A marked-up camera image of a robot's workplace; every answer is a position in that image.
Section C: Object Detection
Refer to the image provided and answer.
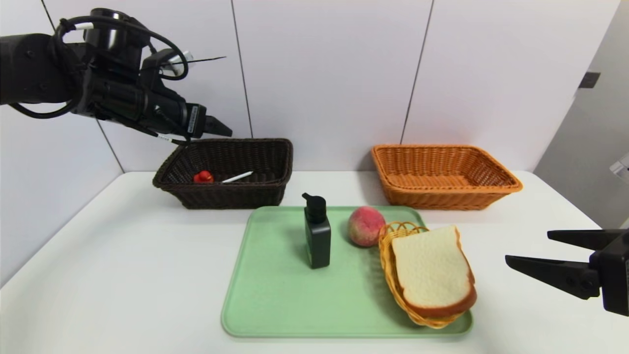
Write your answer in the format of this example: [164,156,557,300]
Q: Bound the black pump bottle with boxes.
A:
[302,192,332,269]

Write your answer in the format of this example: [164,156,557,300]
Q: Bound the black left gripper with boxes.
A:
[142,87,233,140]

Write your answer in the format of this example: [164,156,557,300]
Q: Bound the white bread slice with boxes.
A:
[391,225,478,319]

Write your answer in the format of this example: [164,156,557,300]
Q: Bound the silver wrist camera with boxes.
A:
[143,48,195,78]
[609,152,629,185]

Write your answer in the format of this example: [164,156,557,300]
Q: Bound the small yellow wicker basket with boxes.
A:
[378,221,465,329]

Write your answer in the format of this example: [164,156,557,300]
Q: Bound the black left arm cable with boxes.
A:
[7,15,191,147]

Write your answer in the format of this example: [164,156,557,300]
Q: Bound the dark brown wicker basket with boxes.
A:
[152,138,294,210]

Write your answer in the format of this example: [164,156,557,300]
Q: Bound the orange wicker basket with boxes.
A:
[371,144,523,211]

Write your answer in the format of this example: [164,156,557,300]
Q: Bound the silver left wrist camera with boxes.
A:
[143,48,195,78]

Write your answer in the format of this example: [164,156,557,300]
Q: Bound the light green plastic tray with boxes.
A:
[221,206,474,338]

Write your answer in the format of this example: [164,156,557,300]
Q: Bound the red yellow peach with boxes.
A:
[347,206,386,247]

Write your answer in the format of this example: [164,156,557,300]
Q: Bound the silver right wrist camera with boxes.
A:
[609,152,629,185]

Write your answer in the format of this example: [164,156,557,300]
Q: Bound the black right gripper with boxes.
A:
[505,228,629,317]

